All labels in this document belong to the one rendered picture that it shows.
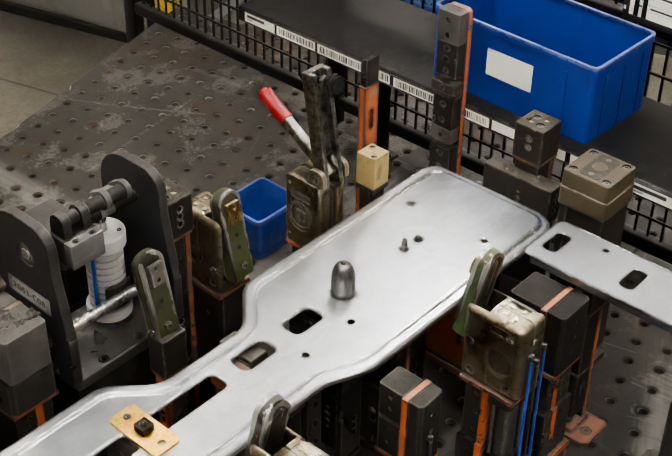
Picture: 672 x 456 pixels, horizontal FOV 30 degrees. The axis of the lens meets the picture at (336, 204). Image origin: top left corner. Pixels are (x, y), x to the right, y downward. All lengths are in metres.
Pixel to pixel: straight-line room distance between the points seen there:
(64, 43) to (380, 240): 2.81
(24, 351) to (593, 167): 0.82
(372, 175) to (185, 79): 1.00
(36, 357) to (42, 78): 2.75
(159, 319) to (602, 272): 0.59
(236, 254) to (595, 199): 0.51
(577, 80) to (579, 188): 0.17
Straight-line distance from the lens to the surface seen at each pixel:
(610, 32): 2.01
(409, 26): 2.20
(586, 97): 1.87
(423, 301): 1.62
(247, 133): 2.52
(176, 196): 1.61
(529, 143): 1.86
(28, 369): 1.52
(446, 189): 1.83
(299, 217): 1.79
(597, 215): 1.80
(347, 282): 1.60
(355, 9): 2.26
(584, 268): 1.71
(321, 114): 1.71
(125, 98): 2.66
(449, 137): 1.98
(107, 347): 1.62
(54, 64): 4.29
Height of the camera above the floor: 2.03
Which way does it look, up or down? 35 degrees down
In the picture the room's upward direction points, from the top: 1 degrees clockwise
